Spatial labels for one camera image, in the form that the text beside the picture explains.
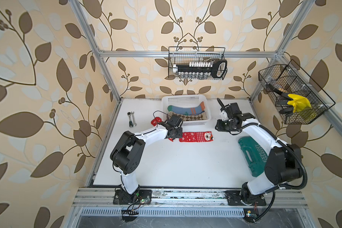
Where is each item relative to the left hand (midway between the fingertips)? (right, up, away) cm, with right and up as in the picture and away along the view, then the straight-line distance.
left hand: (176, 131), depth 93 cm
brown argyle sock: (+7, +8, +11) cm, 16 cm away
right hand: (+26, +3, -4) cm, 27 cm away
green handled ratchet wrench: (-34, +5, +12) cm, 37 cm away
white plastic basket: (+8, +22, +18) cm, 30 cm away
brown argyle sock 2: (+19, +10, +9) cm, 23 cm away
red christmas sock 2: (+12, -4, +3) cm, 13 cm away
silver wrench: (-32, +4, +12) cm, 34 cm away
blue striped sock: (+15, +14, +16) cm, 26 cm away
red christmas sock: (-17, +6, +15) cm, 23 cm away
